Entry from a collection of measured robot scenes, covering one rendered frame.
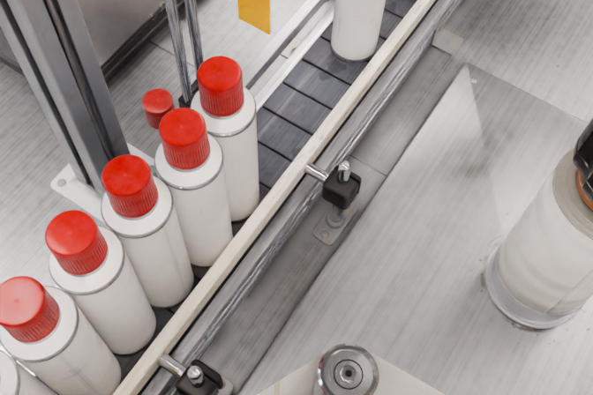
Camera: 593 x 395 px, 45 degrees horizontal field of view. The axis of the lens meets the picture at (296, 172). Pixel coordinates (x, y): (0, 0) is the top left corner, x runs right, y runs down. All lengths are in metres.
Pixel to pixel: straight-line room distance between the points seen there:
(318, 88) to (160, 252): 0.30
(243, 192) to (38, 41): 0.21
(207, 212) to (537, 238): 0.26
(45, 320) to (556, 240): 0.36
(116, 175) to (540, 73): 0.57
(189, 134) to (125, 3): 0.41
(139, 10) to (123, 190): 0.42
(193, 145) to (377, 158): 0.33
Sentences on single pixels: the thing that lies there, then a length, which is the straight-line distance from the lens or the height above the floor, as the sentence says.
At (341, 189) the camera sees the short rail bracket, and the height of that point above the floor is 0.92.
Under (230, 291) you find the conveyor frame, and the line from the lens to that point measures 0.67.
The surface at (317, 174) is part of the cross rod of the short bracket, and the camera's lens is 0.68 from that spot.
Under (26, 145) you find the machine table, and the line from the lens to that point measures 0.83.
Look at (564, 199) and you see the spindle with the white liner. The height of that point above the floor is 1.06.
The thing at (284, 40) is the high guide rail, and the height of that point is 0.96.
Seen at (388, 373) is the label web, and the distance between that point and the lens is 0.48.
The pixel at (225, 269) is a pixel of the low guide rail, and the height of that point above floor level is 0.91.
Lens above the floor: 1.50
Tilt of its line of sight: 61 degrees down
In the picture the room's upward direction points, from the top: 3 degrees clockwise
